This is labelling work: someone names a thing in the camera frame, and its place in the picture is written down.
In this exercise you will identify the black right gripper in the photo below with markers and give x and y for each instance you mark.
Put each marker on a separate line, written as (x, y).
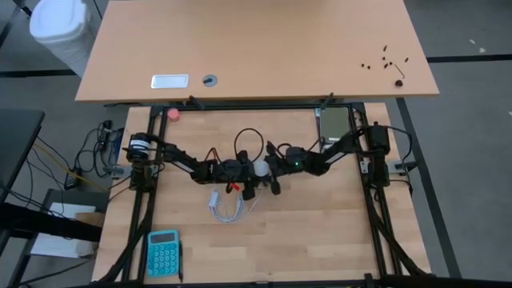
(290, 164)

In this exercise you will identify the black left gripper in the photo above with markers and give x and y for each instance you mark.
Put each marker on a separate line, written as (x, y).
(240, 174)

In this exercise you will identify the white lightbulb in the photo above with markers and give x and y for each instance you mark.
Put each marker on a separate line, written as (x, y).
(262, 168)

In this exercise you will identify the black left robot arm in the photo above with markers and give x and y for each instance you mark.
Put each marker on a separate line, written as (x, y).
(184, 160)

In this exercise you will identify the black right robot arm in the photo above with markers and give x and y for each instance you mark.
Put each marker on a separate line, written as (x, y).
(340, 154)

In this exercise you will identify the hard drive in antistatic bag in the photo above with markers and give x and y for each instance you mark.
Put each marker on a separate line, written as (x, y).
(335, 122)

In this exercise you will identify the black clamp lever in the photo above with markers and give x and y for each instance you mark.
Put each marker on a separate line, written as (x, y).
(196, 102)
(326, 101)

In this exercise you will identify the pink round ball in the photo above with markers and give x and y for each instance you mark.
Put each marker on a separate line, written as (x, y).
(174, 114)

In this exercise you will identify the black pen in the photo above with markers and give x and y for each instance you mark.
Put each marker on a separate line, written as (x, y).
(181, 260)

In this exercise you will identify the teal calculator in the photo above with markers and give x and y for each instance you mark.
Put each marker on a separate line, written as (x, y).
(163, 256)

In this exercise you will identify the silver metal plate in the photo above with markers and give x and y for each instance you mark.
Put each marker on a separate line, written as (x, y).
(170, 81)

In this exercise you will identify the light wooden desk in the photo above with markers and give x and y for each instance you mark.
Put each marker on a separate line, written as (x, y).
(260, 48)

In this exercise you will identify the black power adapter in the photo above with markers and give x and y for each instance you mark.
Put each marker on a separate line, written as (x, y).
(107, 126)

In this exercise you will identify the black round knob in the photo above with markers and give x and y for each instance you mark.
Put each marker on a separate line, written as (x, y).
(398, 83)

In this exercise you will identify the black hex key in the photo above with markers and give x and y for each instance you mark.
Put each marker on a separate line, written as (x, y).
(399, 69)

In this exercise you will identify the small black device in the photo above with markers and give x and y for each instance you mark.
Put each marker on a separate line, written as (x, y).
(72, 182)

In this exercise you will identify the white paper sheet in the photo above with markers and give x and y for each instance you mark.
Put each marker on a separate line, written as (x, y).
(56, 246)

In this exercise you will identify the black metal beam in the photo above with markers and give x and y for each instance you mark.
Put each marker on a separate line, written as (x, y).
(48, 222)

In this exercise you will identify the black side desk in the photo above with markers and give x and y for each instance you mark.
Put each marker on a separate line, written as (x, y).
(18, 140)

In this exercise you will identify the white trash bin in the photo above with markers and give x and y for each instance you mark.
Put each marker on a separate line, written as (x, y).
(60, 24)

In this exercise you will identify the grey metal bracket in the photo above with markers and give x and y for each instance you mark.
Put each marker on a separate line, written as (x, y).
(402, 166)
(118, 171)

